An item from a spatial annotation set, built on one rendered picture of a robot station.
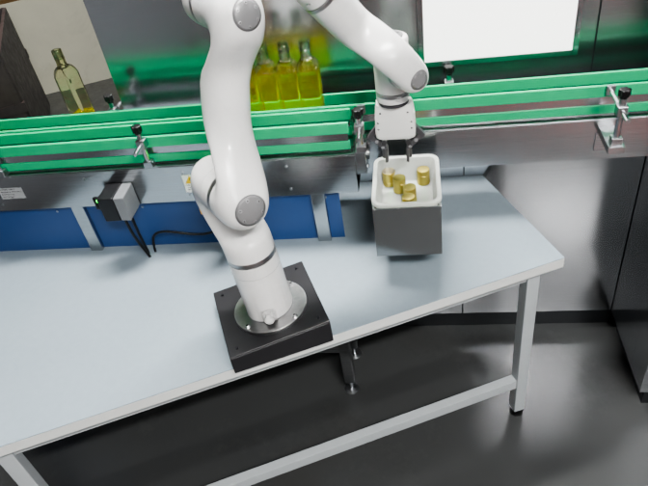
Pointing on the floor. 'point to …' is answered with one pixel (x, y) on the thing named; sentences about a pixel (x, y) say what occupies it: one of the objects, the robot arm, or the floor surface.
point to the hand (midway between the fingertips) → (397, 153)
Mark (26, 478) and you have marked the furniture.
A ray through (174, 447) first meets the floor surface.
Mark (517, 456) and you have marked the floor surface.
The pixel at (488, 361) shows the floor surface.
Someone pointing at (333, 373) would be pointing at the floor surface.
